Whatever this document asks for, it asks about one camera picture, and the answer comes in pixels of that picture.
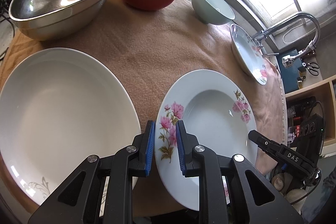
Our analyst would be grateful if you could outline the plain white plate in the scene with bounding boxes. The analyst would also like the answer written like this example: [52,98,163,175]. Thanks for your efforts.
[1,48,141,205]

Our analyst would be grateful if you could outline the floral deep plate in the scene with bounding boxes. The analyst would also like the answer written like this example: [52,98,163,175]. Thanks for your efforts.
[230,24,267,85]

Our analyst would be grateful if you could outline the light blue ceramic bowl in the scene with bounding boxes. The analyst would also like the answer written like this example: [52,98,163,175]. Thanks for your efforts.
[191,0,235,26]

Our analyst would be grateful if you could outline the chrome kitchen faucet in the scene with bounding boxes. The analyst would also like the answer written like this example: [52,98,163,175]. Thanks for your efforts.
[252,11,321,68]

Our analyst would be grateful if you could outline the wooden shelf unit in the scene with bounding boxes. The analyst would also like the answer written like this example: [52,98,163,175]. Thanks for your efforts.
[285,75,335,157]

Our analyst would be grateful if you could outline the scissors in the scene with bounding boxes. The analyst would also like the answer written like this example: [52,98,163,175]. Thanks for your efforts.
[302,62,319,76]

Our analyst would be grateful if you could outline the peach towel mat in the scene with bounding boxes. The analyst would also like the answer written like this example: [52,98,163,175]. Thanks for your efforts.
[0,0,287,217]

